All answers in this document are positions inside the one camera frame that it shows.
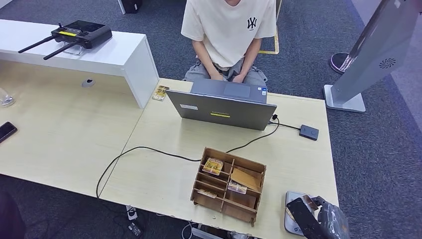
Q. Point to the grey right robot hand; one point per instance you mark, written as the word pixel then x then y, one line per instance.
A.
pixel 336 221

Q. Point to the person's right hand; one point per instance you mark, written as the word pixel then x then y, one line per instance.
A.
pixel 217 77

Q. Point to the person's left hand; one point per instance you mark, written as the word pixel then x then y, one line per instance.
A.
pixel 238 78

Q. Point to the hotel key card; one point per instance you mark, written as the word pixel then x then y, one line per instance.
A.
pixel 236 188
pixel 207 194
pixel 160 93

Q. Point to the person's left forearm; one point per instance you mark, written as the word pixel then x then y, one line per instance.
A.
pixel 250 56

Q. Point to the person's right forearm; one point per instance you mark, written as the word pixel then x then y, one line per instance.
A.
pixel 202 57

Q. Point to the person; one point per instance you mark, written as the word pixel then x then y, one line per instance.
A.
pixel 227 33

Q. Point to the white card reader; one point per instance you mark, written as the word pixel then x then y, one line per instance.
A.
pixel 291 198

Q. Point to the grey laptop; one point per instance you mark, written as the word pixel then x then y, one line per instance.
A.
pixel 227 113

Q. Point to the dark grey USB box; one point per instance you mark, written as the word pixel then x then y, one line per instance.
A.
pixel 309 132

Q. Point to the white desk shelf riser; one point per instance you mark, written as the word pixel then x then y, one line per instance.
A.
pixel 115 52

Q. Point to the black box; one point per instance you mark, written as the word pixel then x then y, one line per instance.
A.
pixel 132 6

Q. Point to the wooden compartment organizer box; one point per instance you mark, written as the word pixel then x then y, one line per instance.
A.
pixel 211 201

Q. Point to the silver kiosk stand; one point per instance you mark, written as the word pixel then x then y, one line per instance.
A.
pixel 372 56

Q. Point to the black remote controller with antennas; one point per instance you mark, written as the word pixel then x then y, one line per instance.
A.
pixel 82 33

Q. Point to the clear acrylic stand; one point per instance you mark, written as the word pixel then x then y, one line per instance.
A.
pixel 75 51

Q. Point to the white power strip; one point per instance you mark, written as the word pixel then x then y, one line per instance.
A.
pixel 132 213

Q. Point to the black power adapter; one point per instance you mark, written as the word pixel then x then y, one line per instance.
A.
pixel 135 229

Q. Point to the clear drinking glass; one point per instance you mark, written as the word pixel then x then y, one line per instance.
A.
pixel 6 99

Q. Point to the black smartphone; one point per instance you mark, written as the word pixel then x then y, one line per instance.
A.
pixel 6 131

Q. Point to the round chrome post base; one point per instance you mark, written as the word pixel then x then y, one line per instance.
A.
pixel 338 62

